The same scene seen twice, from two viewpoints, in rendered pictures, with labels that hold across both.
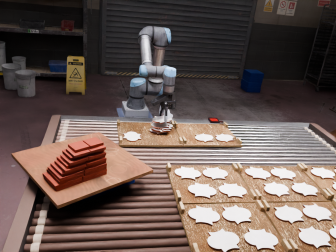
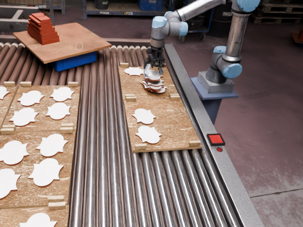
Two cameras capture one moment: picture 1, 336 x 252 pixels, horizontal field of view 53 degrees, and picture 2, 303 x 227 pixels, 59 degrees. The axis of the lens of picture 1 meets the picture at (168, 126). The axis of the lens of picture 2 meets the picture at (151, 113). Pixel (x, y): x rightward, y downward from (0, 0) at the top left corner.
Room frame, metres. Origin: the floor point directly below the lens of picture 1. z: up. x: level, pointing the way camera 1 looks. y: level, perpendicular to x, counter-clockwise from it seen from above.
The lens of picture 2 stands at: (2.10, -1.41, 1.85)
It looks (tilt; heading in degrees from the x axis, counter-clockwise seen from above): 38 degrees down; 89
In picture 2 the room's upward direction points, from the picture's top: 7 degrees clockwise
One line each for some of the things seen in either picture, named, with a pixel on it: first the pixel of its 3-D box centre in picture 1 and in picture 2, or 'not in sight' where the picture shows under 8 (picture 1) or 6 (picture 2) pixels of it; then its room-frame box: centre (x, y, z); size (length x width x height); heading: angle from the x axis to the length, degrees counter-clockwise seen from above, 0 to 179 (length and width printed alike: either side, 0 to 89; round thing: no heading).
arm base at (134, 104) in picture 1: (136, 100); (217, 71); (2.54, 0.28, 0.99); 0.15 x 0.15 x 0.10
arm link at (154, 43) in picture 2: (168, 88); (157, 42); (2.10, 0.03, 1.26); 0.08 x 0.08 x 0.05
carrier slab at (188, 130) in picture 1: (206, 134); (159, 122); (2.16, -0.27, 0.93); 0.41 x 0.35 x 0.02; 104
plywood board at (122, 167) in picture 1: (82, 163); (62, 39); (1.43, 0.40, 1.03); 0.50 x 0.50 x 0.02; 45
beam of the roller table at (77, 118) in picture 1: (192, 124); (202, 123); (2.42, -0.19, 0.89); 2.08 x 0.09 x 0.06; 102
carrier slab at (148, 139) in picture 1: (148, 134); (147, 82); (2.06, 0.13, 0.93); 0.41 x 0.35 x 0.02; 103
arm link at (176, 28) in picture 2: (164, 72); (176, 27); (2.19, 0.07, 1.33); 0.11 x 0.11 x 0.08; 14
